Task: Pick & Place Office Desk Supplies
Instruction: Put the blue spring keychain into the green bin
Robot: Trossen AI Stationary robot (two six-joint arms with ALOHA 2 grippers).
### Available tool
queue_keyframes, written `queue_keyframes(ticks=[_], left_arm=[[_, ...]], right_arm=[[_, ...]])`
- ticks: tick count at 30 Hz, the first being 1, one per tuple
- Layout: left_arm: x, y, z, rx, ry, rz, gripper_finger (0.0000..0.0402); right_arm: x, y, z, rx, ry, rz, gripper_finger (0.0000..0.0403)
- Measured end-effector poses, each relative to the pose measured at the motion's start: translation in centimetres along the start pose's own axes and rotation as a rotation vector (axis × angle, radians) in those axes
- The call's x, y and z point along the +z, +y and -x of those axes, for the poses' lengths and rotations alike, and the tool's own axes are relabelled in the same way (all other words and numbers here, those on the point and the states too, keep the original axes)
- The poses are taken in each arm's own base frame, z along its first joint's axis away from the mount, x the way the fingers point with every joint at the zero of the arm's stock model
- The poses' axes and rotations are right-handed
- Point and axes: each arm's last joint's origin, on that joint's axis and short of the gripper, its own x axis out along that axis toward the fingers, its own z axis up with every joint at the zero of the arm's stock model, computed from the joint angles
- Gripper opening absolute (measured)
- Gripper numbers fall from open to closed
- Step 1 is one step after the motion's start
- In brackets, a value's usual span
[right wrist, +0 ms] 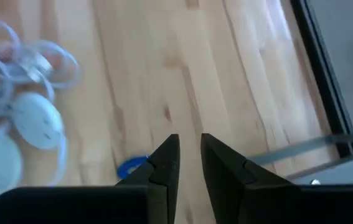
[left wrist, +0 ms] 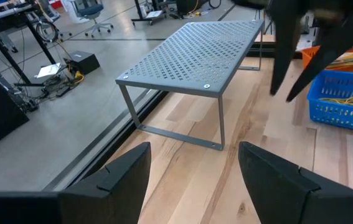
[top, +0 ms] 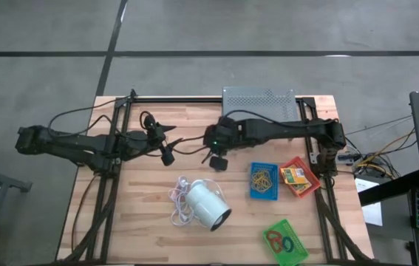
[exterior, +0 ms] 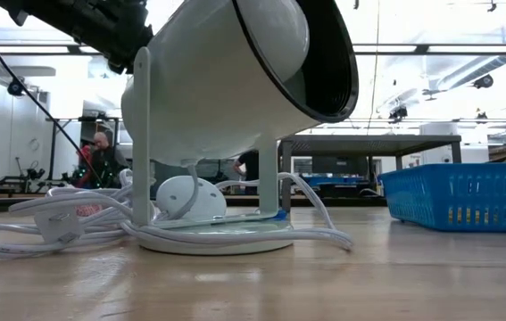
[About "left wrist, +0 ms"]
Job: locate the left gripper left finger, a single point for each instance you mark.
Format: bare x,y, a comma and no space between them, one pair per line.
86,205

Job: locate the red plastic basket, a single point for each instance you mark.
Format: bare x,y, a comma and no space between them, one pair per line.
308,54

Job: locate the black leg desk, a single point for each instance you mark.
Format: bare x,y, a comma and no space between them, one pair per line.
8,18

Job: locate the black floor box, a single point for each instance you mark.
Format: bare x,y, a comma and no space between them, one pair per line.
84,62

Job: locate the blue plastic basket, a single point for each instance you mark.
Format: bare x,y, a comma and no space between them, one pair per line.
341,121

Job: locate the white floor paper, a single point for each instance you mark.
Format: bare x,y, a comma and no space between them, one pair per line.
48,71

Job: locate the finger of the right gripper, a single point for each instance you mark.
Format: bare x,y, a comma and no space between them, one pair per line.
328,46
285,37

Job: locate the black rolling stand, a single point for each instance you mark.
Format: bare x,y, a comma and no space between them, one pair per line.
148,14

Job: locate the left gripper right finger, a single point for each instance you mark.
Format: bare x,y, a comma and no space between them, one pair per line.
288,199

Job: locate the blue seat office chair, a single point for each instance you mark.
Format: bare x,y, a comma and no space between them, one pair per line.
92,11

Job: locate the yellow green crayon box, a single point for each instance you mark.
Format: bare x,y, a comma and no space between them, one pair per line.
350,59

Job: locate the grey perforated metal stand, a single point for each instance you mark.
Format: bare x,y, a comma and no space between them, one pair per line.
195,53

